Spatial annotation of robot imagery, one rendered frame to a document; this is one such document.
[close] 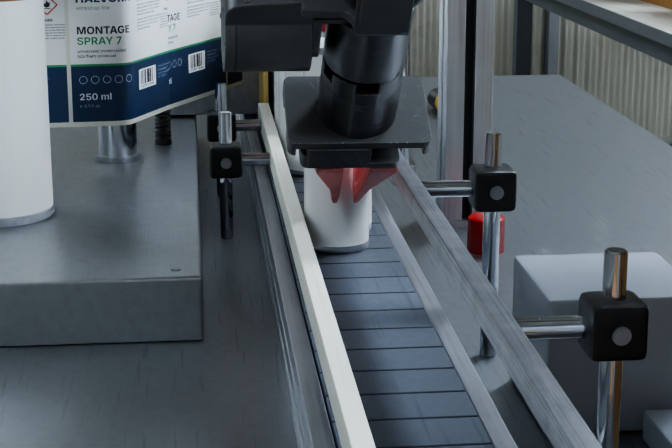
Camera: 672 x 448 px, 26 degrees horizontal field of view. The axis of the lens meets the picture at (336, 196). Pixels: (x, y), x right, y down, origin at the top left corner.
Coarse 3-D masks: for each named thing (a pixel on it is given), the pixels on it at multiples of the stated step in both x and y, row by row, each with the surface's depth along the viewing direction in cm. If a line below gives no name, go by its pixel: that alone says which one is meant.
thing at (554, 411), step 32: (416, 192) 99; (448, 224) 90; (448, 256) 85; (480, 288) 78; (480, 320) 76; (512, 320) 73; (512, 352) 68; (544, 384) 64; (544, 416) 62; (576, 416) 61
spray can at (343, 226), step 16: (320, 48) 110; (320, 64) 110; (304, 176) 114; (352, 176) 112; (304, 192) 114; (320, 192) 112; (352, 192) 112; (368, 192) 114; (304, 208) 115; (320, 208) 113; (336, 208) 112; (352, 208) 113; (368, 208) 115; (320, 224) 113; (336, 224) 113; (352, 224) 113; (368, 224) 115; (320, 240) 113; (336, 240) 113; (352, 240) 113; (368, 240) 115
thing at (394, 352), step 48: (288, 240) 117; (384, 240) 117; (336, 288) 105; (384, 288) 105; (384, 336) 95; (432, 336) 95; (384, 384) 86; (432, 384) 86; (336, 432) 80; (384, 432) 80; (432, 432) 80; (480, 432) 80
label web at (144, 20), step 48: (48, 0) 140; (96, 0) 141; (144, 0) 145; (192, 0) 155; (48, 48) 141; (96, 48) 142; (144, 48) 146; (192, 48) 156; (48, 96) 142; (96, 96) 143; (144, 96) 147; (192, 96) 157
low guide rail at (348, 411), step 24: (264, 120) 148; (264, 144) 145; (288, 168) 127; (288, 192) 118; (288, 216) 111; (312, 264) 98; (312, 288) 93; (312, 312) 90; (336, 336) 84; (336, 360) 80; (336, 384) 77; (336, 408) 76; (360, 408) 74; (360, 432) 71
